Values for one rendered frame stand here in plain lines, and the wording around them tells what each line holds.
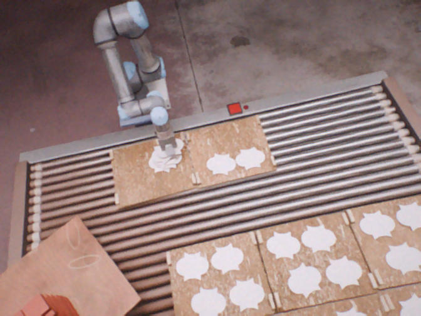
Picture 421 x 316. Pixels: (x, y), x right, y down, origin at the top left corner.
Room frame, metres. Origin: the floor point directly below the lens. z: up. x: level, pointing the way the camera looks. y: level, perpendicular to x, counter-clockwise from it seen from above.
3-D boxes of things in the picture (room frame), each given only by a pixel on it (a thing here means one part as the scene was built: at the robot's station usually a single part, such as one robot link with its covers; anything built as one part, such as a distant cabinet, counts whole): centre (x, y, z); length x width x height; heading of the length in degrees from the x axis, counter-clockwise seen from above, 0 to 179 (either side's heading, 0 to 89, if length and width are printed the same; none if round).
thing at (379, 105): (1.15, -0.05, 0.90); 1.95 x 0.05 x 0.05; 93
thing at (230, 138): (1.07, -0.13, 0.93); 0.41 x 0.35 x 0.02; 93
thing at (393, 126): (1.00, -0.06, 0.90); 1.95 x 0.05 x 0.05; 93
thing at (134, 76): (1.55, 0.33, 1.11); 0.13 x 0.12 x 0.14; 95
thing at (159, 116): (1.12, 0.17, 1.24); 0.09 x 0.08 x 0.11; 5
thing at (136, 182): (1.05, 0.28, 0.93); 0.41 x 0.35 x 0.02; 94
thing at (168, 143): (1.09, 0.17, 1.08); 0.12 x 0.09 x 0.16; 5
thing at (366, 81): (1.32, -0.04, 0.89); 2.08 x 0.08 x 0.06; 93
